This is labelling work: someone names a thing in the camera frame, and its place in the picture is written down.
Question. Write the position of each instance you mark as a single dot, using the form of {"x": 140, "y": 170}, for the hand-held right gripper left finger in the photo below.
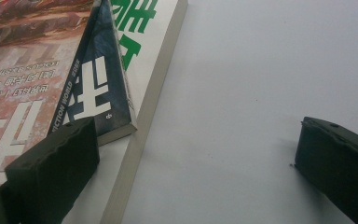
{"x": 52, "y": 168}

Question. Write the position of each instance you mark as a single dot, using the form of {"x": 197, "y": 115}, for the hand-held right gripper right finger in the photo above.
{"x": 338, "y": 168}

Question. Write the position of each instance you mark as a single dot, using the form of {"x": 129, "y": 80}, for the red-brown cover magazine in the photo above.
{"x": 21, "y": 62}

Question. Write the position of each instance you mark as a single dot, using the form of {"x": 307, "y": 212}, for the white magazine green title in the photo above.
{"x": 155, "y": 46}

